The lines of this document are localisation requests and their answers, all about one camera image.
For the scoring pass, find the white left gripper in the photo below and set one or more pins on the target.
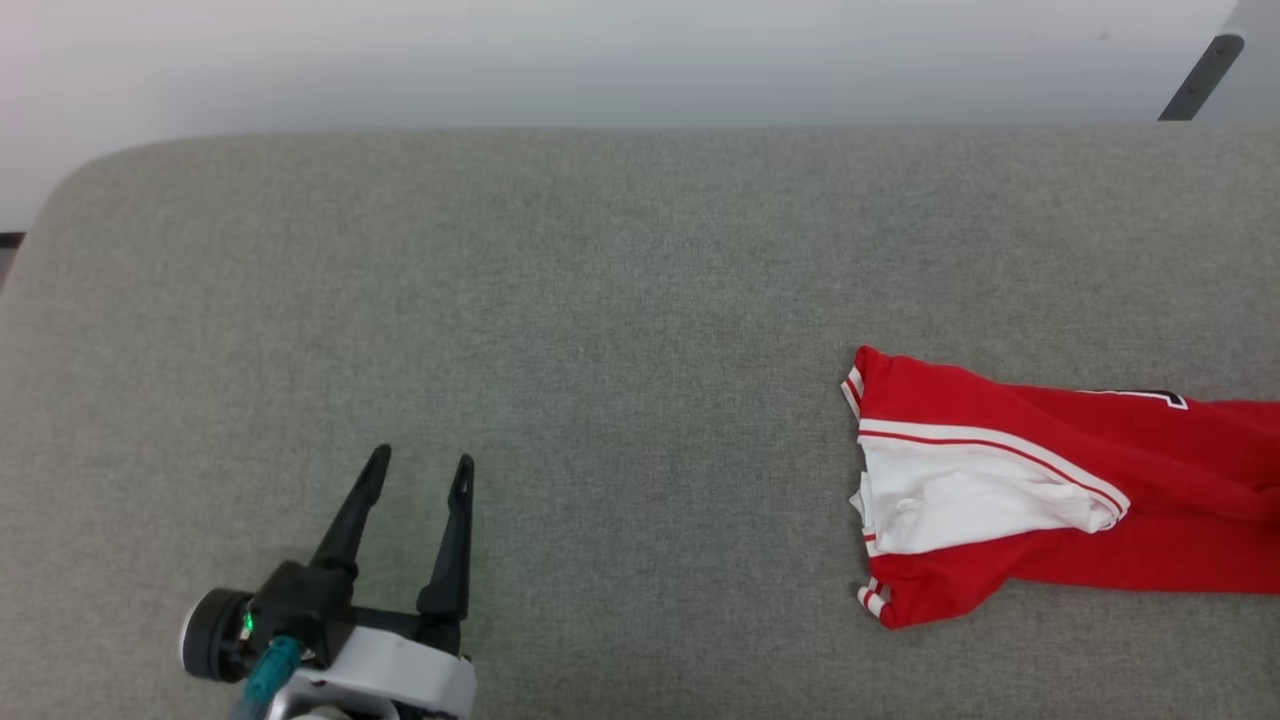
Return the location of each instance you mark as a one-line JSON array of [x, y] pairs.
[[400, 675]]

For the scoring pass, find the red and white jersey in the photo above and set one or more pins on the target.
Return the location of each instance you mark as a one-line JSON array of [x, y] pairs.
[[1150, 450]]

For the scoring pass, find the grey-green fabric sofa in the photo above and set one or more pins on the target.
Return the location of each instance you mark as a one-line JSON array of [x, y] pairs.
[[600, 350]]

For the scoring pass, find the white board panel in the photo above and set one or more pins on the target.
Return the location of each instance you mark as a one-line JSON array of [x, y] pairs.
[[1255, 70]]

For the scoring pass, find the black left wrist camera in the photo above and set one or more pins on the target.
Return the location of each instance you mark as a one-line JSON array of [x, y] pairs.
[[295, 610]]

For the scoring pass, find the grey metal bracket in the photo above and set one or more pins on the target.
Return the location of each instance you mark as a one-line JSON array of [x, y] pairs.
[[1200, 78]]

